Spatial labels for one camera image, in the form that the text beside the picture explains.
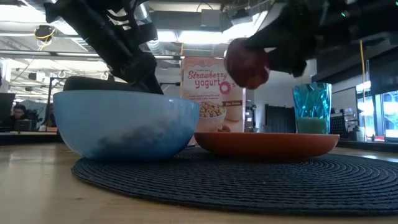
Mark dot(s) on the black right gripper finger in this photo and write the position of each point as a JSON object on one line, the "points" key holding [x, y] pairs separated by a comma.
{"points": [[286, 62], [261, 39]]}

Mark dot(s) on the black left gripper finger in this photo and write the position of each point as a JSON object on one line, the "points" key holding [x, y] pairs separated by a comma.
{"points": [[136, 86], [153, 84]]}

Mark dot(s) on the red apple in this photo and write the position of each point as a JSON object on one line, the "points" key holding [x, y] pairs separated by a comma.
{"points": [[245, 65]]}

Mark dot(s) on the pink strawberry yogurt cereal box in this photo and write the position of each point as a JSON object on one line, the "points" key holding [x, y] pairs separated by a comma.
{"points": [[202, 99]]}

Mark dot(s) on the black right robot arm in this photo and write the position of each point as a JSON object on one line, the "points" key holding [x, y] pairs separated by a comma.
{"points": [[360, 25]]}

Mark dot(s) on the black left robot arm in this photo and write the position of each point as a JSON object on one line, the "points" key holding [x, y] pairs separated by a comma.
{"points": [[93, 28]]}

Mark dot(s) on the light blue plastic bowl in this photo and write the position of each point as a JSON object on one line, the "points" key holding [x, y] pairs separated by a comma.
{"points": [[124, 124]]}

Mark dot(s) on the teal faceted plastic cup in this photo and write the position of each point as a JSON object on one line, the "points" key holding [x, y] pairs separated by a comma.
{"points": [[311, 105]]}

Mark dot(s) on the black ribbed panel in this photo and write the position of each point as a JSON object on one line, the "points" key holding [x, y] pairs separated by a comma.
{"points": [[280, 118]]}

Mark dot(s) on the dark equipment shelf unit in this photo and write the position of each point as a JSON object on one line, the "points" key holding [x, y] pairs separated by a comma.
{"points": [[250, 118]]}

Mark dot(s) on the orange plate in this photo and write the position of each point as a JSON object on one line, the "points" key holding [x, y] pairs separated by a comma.
{"points": [[267, 146]]}

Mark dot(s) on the long ceiling light bar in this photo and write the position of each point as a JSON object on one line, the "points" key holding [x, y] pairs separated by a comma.
{"points": [[46, 53]]}

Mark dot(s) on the black ceiling-mounted device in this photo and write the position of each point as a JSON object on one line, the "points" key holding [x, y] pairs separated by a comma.
{"points": [[44, 32]]}

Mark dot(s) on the person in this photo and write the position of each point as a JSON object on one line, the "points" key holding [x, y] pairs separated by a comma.
{"points": [[19, 112]]}

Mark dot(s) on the dark woven round placemat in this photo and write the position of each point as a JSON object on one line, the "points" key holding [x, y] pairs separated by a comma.
{"points": [[248, 186]]}

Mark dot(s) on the dark computer monitor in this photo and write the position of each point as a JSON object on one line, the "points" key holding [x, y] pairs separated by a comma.
{"points": [[6, 105]]}

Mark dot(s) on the black metal stand frame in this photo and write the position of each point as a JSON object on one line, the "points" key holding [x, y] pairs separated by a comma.
{"points": [[169, 83]]}

